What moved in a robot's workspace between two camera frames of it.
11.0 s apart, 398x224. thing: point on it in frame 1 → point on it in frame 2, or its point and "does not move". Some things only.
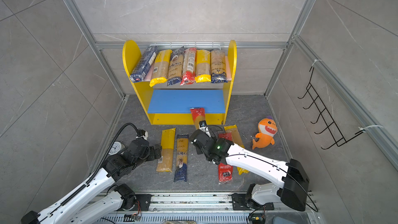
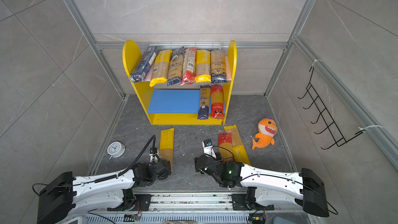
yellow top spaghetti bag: [165, 161] does not move
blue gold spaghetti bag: [182, 151] → [205, 95]
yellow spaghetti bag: [202, 73] does not move
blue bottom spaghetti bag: [218, 73] does not move
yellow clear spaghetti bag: [237, 139] does not move
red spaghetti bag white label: [188, 67] does not move
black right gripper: [198, 151] → [196, 159]
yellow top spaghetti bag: [160, 67] does not move
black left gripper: [153, 155] → [148, 167]
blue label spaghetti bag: [175, 66] does not move
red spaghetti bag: [198, 114] → [217, 105]
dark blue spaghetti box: [141, 70] does not move
